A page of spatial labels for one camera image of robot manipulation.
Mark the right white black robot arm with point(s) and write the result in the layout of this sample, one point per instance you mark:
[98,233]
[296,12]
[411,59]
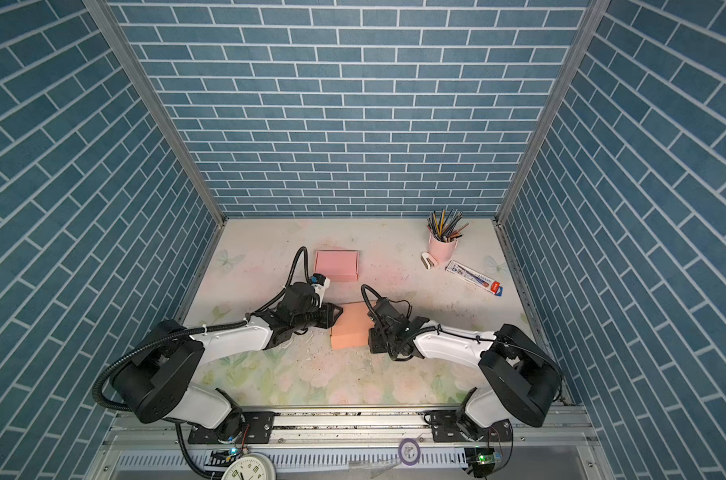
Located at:
[522,380]

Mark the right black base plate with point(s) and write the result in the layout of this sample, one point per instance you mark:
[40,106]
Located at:
[448,426]

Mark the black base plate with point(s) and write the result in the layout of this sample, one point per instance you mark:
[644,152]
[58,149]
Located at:
[241,428]
[448,426]

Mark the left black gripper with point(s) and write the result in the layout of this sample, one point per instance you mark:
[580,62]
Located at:
[328,317]

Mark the pink pencil cup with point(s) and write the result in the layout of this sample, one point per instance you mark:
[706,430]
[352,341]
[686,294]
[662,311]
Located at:
[441,251]

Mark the white toothpaste tube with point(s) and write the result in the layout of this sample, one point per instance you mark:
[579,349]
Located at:
[474,278]

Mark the pink paper box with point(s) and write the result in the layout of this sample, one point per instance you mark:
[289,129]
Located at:
[338,265]

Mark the orange paper box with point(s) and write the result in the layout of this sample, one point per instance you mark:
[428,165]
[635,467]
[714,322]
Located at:
[352,328]

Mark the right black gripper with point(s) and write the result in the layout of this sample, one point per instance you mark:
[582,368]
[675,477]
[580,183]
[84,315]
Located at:
[373,342]

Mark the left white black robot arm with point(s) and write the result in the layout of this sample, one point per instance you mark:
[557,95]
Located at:
[155,380]

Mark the coloured pencils bundle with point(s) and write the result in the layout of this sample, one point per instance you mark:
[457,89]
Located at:
[446,225]

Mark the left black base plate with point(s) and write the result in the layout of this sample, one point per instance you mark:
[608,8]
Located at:
[241,428]

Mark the aluminium mounting rail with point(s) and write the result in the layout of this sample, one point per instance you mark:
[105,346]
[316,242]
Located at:
[386,426]

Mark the white round clock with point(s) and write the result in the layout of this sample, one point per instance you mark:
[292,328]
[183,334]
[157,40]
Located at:
[253,466]

